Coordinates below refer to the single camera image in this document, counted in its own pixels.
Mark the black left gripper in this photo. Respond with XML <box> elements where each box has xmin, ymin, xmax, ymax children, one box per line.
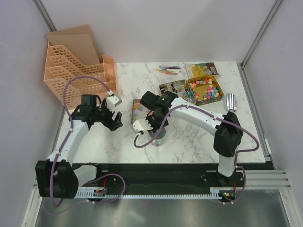
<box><xmin>92</xmin><ymin>99</ymin><xmax>123</xmax><ymax>131</ymax></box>

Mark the pink tray of gummy candies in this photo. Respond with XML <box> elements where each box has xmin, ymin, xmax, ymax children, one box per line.
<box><xmin>131</xmin><ymin>99</ymin><xmax>150</xmax><ymax>124</ymax></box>

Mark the clear glass jar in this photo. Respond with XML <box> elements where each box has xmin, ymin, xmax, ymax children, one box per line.
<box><xmin>148</xmin><ymin>128</ymin><xmax>166</xmax><ymax>146</ymax></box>

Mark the gold tin of lollipops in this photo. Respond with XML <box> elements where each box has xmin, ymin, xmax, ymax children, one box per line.
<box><xmin>159</xmin><ymin>79</ymin><xmax>196</xmax><ymax>105</ymax></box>

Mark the gold tin of star candies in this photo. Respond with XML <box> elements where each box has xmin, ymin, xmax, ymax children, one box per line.
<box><xmin>187</xmin><ymin>75</ymin><xmax>224</xmax><ymax>106</ymax></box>

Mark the shiny metal scoop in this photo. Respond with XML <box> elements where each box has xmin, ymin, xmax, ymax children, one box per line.
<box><xmin>226</xmin><ymin>93</ymin><xmax>238</xmax><ymax>112</ymax></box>

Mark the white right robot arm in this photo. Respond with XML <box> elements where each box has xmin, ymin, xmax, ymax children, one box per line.
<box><xmin>133</xmin><ymin>91</ymin><xmax>243</xmax><ymax>186</ymax></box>

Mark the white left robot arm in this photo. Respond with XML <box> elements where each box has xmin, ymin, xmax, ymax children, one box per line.
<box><xmin>35</xmin><ymin>94</ymin><xmax>123</xmax><ymax>199</ymax></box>

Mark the orange highlighter pen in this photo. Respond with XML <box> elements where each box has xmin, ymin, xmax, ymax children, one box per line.
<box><xmin>159</xmin><ymin>70</ymin><xmax>178</xmax><ymax>75</ymax></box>

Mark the peach plastic file organizer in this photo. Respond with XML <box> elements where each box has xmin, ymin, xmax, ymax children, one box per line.
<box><xmin>44</xmin><ymin>25</ymin><xmax>118</xmax><ymax>110</ymax></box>

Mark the paperback book with yellow cover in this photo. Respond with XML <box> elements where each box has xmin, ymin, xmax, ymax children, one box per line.
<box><xmin>186</xmin><ymin>62</ymin><xmax>219</xmax><ymax>78</ymax></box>

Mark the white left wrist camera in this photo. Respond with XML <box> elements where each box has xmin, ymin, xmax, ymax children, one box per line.
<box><xmin>106</xmin><ymin>95</ymin><xmax>122</xmax><ymax>111</ymax></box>

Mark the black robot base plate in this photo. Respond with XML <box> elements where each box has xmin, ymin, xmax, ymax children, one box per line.
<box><xmin>85</xmin><ymin>163</ymin><xmax>244</xmax><ymax>192</ymax></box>

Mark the light blue cable duct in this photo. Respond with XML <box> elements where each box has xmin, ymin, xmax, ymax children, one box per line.
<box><xmin>74</xmin><ymin>185</ymin><xmax>235</xmax><ymax>200</ymax></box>

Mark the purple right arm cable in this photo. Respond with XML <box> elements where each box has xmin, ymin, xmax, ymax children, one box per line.
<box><xmin>134</xmin><ymin>105</ymin><xmax>260</xmax><ymax>205</ymax></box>

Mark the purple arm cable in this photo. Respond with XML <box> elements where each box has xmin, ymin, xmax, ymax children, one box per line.
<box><xmin>134</xmin><ymin>105</ymin><xmax>260</xmax><ymax>205</ymax></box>
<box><xmin>44</xmin><ymin>76</ymin><xmax>126</xmax><ymax>215</ymax></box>

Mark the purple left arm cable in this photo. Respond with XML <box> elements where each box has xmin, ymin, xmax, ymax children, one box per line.
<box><xmin>44</xmin><ymin>76</ymin><xmax>126</xmax><ymax>215</ymax></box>

